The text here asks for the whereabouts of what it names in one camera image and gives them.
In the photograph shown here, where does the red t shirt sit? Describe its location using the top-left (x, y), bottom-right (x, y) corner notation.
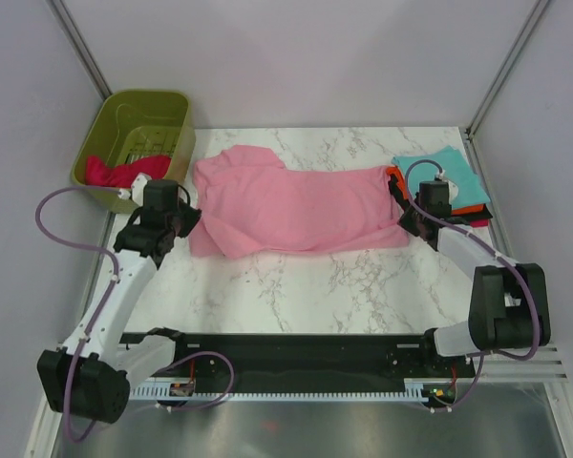
top-left (85, 155), bottom-right (171, 188)

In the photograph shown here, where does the pink t shirt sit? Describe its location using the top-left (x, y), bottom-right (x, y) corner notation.
top-left (189, 145), bottom-right (409, 260)

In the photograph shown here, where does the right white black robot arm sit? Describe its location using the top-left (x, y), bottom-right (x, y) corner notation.
top-left (389, 179), bottom-right (551, 376)

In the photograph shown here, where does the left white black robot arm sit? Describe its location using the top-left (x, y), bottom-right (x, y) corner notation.
top-left (37, 176), bottom-right (202, 424)

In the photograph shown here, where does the folded teal t shirt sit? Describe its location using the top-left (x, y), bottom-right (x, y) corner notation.
top-left (392, 146), bottom-right (491, 208)

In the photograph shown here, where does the folded orange t shirt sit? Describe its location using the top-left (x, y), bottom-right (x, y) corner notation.
top-left (386, 166), bottom-right (484, 211)

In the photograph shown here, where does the folded magenta t shirt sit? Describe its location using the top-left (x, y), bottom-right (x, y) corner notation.
top-left (470, 219), bottom-right (490, 228)

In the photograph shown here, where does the folded black t shirt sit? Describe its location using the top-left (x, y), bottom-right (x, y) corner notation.
top-left (388, 175), bottom-right (493, 223)

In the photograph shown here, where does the olive green plastic bin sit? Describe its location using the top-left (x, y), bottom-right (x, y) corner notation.
top-left (71, 90), bottom-right (196, 186)

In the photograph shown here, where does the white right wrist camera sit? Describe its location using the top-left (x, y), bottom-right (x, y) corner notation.
top-left (435, 171), bottom-right (459, 203)

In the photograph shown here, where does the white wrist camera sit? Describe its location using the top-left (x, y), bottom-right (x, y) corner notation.
top-left (435, 171), bottom-right (459, 203)
top-left (117, 173), bottom-right (151, 206)

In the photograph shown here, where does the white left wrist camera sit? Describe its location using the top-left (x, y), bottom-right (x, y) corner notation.
top-left (117, 173), bottom-right (151, 206)

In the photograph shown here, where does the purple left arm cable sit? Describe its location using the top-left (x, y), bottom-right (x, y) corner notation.
top-left (35, 186), bottom-right (130, 444)

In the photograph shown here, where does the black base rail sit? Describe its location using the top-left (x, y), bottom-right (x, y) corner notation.
top-left (157, 332), bottom-right (475, 393)

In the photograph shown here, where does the white slotted cable duct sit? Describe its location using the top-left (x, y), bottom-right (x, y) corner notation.
top-left (129, 379), bottom-right (455, 403)

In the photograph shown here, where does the right aluminium frame post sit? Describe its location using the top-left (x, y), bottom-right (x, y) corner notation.
top-left (462, 0), bottom-right (553, 142)

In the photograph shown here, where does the aluminium frame post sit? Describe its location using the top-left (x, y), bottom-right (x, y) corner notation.
top-left (46, 0), bottom-right (112, 100)
top-left (462, 0), bottom-right (553, 142)

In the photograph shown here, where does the left aluminium frame post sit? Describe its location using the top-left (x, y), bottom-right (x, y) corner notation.
top-left (46, 0), bottom-right (112, 100)

